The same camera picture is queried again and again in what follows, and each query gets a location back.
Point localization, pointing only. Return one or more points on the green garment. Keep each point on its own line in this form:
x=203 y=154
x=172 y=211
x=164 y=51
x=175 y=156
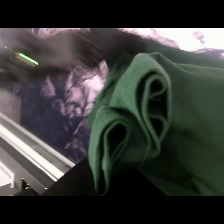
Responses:
x=173 y=126

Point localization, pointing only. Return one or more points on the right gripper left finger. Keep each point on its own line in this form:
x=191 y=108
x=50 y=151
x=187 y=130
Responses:
x=71 y=181

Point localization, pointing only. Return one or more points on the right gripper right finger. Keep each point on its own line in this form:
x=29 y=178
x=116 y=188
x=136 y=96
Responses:
x=136 y=185

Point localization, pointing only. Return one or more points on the silver frame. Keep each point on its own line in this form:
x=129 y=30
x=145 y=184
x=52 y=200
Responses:
x=30 y=156

